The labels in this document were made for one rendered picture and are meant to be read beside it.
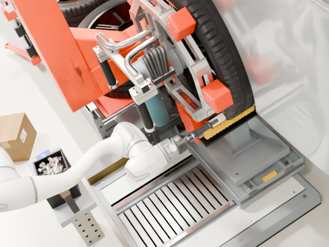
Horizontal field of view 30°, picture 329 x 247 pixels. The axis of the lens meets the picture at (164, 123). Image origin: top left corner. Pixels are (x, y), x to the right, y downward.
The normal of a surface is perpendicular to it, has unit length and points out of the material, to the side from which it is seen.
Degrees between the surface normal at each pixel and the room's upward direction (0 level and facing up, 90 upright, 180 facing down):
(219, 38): 55
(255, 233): 0
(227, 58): 68
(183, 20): 35
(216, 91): 0
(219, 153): 0
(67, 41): 90
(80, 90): 90
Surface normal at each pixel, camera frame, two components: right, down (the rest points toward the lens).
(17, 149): -0.07, 0.72
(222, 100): 0.47, 0.52
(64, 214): -0.27, -0.68
